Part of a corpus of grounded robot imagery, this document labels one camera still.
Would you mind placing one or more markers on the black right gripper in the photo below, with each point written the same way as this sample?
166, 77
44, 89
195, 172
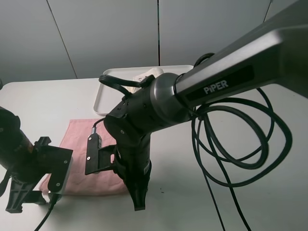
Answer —
133, 165

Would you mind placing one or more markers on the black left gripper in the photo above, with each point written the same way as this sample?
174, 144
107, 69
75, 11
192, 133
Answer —
21, 158

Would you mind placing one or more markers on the pink towel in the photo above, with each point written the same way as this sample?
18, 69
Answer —
79, 184

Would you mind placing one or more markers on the cream white towel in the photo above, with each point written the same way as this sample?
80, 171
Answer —
139, 78

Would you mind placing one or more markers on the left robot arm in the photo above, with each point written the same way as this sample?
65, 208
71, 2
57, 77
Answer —
9, 127

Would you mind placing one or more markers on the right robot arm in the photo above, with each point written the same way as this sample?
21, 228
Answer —
274, 52

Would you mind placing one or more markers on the white rectangular plastic tray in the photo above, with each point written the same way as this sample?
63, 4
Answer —
107, 98

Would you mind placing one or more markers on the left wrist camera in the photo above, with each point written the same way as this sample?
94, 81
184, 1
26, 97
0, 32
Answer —
56, 162

